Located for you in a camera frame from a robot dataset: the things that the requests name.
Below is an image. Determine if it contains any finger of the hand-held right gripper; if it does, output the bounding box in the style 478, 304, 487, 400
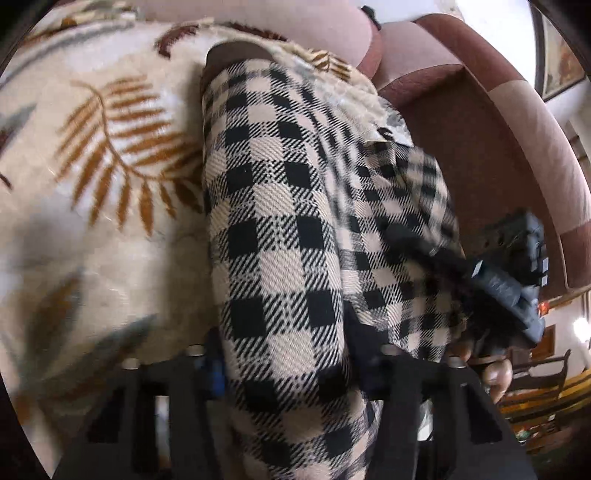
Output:
388, 226, 476, 282

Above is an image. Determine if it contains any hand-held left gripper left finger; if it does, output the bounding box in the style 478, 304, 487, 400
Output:
53, 330, 232, 480

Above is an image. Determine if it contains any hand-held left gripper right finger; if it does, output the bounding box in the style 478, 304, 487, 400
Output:
344, 309, 539, 480

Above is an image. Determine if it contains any black beige checkered garment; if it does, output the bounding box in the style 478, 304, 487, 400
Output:
201, 41, 472, 480

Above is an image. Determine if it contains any person's right hand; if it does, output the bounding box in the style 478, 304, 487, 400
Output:
445, 339, 513, 402

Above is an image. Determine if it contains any dark wooden chair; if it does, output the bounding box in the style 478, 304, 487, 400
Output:
499, 348, 573, 407

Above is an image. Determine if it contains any brown and pink sofa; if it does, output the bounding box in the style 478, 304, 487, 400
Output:
134, 0, 591, 296

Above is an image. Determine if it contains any yellow wooden bench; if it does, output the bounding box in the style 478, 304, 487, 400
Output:
496, 369, 591, 457

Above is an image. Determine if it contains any cream leaf print blanket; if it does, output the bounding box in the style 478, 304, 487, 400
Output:
0, 0, 414, 416

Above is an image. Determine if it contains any framed wall picture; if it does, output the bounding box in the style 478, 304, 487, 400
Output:
529, 4, 587, 102

